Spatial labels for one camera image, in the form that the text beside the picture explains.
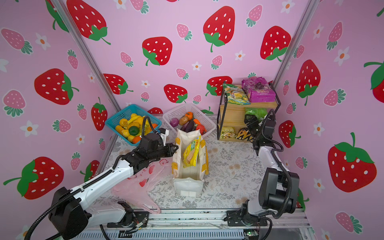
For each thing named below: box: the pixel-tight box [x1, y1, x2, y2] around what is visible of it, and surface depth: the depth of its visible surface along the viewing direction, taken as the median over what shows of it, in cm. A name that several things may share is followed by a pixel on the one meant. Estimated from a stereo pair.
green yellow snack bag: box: [222, 83, 251, 106], surface depth 80 cm
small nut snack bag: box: [220, 126, 237, 139], surface depth 106 cm
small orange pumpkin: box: [185, 111, 194, 121], surface depth 117 cm
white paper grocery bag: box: [171, 129, 209, 198], surface depth 80 cm
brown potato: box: [179, 116, 189, 126], surface depth 113 cm
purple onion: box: [170, 117, 179, 127], surface depth 112 cm
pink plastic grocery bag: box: [112, 157, 173, 214], surface depth 85 cm
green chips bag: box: [244, 107, 268, 121], surface depth 91 cm
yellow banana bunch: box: [127, 113, 151, 136], surface depth 109 cm
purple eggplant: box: [181, 120, 196, 133], surface depth 113 cm
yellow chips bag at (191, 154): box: [182, 135, 202, 168], surface depth 81 cm
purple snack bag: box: [241, 76, 276, 103], surface depth 80 cm
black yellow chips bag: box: [235, 127, 253, 143], surface depth 103 cm
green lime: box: [128, 126, 140, 136], surface depth 103 cm
